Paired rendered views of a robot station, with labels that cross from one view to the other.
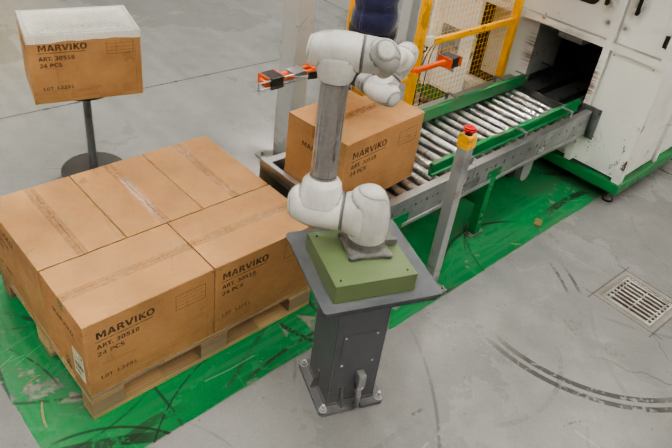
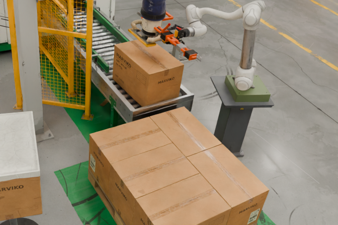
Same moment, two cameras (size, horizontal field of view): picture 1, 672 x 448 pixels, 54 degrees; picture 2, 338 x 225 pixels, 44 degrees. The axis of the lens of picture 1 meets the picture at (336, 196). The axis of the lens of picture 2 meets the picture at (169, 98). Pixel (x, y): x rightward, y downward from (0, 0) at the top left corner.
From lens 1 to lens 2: 4.07 m
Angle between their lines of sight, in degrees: 65
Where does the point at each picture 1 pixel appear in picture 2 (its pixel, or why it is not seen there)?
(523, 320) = (188, 87)
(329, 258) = (253, 92)
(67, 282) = (239, 195)
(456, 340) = (200, 108)
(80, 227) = (191, 191)
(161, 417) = not seen: hidden behind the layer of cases
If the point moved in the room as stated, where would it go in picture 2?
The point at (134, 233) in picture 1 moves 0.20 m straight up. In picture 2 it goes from (196, 170) to (200, 151)
